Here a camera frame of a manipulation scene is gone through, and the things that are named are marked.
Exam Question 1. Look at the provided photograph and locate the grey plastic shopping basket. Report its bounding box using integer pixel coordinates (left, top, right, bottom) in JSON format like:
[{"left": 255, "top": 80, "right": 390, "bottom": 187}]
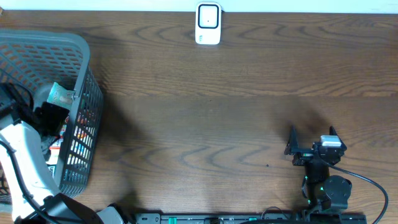
[{"left": 1, "top": 29, "right": 103, "bottom": 197}]

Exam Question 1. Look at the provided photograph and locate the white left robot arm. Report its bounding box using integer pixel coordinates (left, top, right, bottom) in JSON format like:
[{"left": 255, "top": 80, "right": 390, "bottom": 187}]
[{"left": 1, "top": 100, "right": 127, "bottom": 223}]

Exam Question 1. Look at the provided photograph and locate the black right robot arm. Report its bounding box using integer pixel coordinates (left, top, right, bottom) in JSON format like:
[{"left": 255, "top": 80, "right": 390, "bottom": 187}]
[{"left": 284, "top": 126, "right": 352, "bottom": 213}]

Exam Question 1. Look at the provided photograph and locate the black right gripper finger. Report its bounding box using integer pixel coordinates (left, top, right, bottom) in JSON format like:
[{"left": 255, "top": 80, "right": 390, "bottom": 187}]
[
  {"left": 284, "top": 126, "right": 299, "bottom": 155},
  {"left": 329, "top": 126, "right": 346, "bottom": 149}
]

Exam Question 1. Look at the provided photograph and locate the teal snack packet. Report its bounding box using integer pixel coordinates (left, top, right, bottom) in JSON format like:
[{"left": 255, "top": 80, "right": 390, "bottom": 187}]
[{"left": 47, "top": 82, "right": 75, "bottom": 110}]

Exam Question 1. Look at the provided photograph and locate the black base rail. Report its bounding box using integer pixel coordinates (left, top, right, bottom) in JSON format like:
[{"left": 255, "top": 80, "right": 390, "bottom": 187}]
[{"left": 134, "top": 213, "right": 367, "bottom": 224}]

